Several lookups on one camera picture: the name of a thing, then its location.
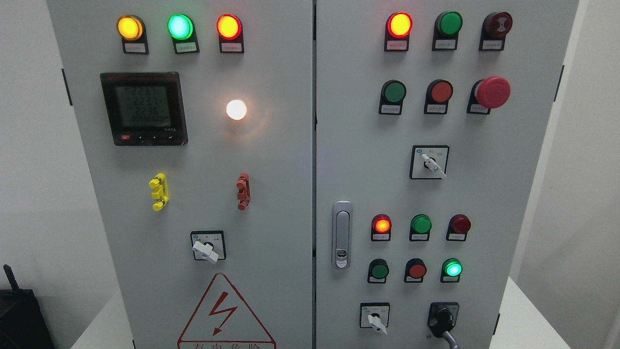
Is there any green lit indicator light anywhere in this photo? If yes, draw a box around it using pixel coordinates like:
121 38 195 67
168 14 200 54

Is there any red push button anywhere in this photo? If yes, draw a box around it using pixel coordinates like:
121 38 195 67
403 258 427 283
424 79 453 115

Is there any green push button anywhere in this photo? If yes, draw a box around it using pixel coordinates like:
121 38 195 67
378 79 406 115
367 258 389 284

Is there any grey electrical control cabinet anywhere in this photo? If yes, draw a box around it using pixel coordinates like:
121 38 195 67
47 0 579 349

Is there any white selector switch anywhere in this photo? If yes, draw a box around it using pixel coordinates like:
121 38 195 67
359 302 390 335
409 145 450 179

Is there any yellow indicator light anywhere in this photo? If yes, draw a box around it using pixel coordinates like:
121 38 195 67
116 14 149 54

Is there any red indicator light lower right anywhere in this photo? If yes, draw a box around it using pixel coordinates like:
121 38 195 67
446 214 472 241

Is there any red push button lower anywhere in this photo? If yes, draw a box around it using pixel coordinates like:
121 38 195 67
403 258 427 283

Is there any black knob selector switch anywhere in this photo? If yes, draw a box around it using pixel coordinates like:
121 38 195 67
427 302 459 338

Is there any green push button lower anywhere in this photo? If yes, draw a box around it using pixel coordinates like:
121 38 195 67
367 258 389 284

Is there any green indicator light top right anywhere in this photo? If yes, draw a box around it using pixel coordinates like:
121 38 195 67
432 11 463 51

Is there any white selector switch bottom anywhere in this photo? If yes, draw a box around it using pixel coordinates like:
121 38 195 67
359 302 390 335

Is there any red high voltage warning sticker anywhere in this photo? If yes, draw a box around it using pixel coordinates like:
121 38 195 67
177 272 277 349

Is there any silver door latch handle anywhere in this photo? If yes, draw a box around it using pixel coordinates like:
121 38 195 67
331 201 353 270

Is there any white selector switch middle right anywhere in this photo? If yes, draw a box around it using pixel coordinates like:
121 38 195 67
409 145 450 179

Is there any white selector switch left door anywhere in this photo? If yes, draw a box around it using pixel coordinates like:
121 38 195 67
190 230 227 264

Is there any black device with antenna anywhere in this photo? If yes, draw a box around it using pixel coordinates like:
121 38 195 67
0 264 54 349

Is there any red indicator light top right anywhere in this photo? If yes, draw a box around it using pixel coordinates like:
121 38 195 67
384 12 413 52

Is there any green indicator light lower middle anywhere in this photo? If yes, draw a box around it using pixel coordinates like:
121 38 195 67
409 214 432 241

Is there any red indicator light lower left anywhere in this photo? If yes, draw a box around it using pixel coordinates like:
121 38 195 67
371 214 392 241

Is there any red indicator light top left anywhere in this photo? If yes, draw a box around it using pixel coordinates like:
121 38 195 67
216 14 245 54

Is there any red indicator light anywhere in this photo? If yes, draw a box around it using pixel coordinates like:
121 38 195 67
384 12 413 52
216 14 245 54
446 214 472 241
371 214 392 241

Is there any red push button upper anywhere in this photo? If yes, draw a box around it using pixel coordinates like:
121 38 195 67
424 79 453 115

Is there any yellow terminal connector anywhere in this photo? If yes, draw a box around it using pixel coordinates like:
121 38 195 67
149 173 169 211

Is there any white lit indicator light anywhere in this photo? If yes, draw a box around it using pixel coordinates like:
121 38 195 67
226 99 248 121

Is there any red emergency stop button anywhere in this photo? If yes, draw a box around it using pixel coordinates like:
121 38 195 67
466 76 511 115

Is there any black digital power meter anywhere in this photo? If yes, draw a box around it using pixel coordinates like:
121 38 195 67
100 72 188 146

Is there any green push button upper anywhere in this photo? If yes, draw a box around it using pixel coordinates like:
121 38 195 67
378 79 406 115

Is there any green indicator light bottom right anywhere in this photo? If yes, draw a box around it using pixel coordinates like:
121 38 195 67
440 258 463 283

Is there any red terminal connector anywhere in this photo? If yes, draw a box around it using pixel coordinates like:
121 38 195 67
235 173 251 211

